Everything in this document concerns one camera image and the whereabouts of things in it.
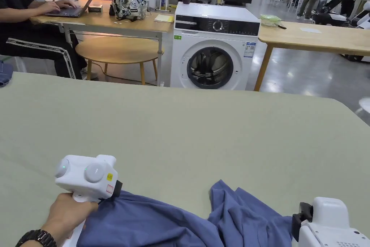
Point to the bed with pale green sheet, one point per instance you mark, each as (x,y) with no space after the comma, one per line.
(185,131)

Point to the person's left hand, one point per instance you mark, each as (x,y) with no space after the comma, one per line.
(68,215)

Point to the blue denim cloth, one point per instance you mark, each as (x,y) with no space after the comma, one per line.
(5,75)

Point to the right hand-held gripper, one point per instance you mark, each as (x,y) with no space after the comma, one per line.
(329,223)

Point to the white washing machine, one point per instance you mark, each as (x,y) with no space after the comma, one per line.
(214,56)

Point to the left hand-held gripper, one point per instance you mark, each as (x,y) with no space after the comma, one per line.
(78,183)

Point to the dark blue shirt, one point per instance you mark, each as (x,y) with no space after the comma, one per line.
(173,226)

